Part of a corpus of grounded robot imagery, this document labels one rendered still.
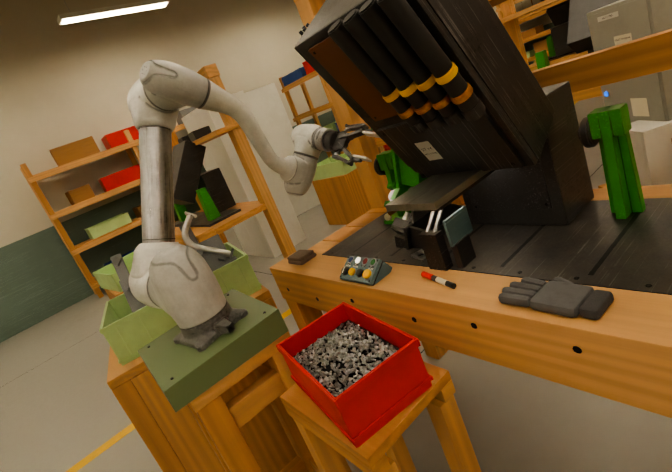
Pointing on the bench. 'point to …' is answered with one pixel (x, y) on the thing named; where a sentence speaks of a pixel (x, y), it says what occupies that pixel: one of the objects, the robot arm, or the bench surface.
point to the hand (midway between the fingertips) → (368, 146)
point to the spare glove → (557, 297)
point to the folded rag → (301, 257)
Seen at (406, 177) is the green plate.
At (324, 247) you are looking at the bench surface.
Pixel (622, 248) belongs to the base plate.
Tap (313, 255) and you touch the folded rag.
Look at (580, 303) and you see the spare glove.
